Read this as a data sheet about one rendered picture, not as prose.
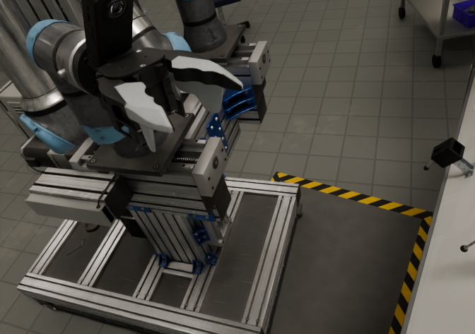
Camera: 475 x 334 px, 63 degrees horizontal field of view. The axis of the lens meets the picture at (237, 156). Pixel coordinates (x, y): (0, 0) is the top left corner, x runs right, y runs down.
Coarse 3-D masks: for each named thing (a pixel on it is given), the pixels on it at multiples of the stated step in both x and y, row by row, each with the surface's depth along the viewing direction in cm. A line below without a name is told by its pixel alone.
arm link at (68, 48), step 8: (72, 32) 49; (80, 32) 49; (64, 40) 48; (72, 40) 48; (80, 40) 47; (64, 48) 48; (72, 48) 47; (56, 56) 49; (64, 56) 47; (72, 56) 47; (64, 64) 48; (72, 64) 47; (64, 72) 49; (72, 72) 47; (72, 80) 48; (80, 88) 49
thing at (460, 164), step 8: (440, 144) 103; (448, 144) 99; (456, 144) 100; (440, 152) 100; (448, 152) 98; (456, 152) 98; (432, 160) 105; (440, 160) 101; (448, 160) 100; (456, 160) 99; (464, 160) 101; (424, 168) 108; (464, 168) 102; (472, 168) 101
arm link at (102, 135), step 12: (72, 96) 56; (84, 96) 56; (72, 108) 58; (84, 108) 57; (96, 108) 58; (84, 120) 59; (96, 120) 59; (108, 120) 60; (96, 132) 61; (108, 132) 61
